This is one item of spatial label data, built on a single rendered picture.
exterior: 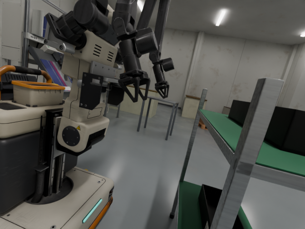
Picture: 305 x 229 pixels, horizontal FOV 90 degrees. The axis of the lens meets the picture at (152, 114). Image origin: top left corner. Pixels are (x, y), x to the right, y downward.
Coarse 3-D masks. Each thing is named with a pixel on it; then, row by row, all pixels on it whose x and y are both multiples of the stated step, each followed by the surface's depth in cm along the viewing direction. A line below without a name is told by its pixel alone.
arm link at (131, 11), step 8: (120, 0) 49; (128, 0) 48; (136, 0) 50; (120, 8) 49; (128, 8) 48; (136, 8) 52; (120, 16) 49; (128, 16) 48; (112, 24) 50; (128, 24) 50
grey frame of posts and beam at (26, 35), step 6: (30, 0) 192; (24, 18) 193; (24, 24) 194; (24, 30) 195; (24, 36) 197; (24, 42) 198; (42, 42) 216; (24, 48) 200; (24, 54) 200; (24, 60) 202; (24, 66) 203; (66, 78) 279
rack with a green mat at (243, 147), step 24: (264, 96) 26; (216, 120) 71; (264, 120) 27; (192, 144) 117; (240, 144) 29; (264, 144) 43; (240, 168) 29; (264, 168) 28; (288, 168) 29; (192, 192) 113; (240, 192) 29; (192, 216) 91; (216, 216) 32; (240, 216) 99
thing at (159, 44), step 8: (160, 0) 86; (168, 0) 86; (160, 8) 87; (168, 8) 89; (160, 16) 88; (160, 24) 88; (160, 32) 89; (160, 40) 89; (160, 48) 91; (160, 56) 95
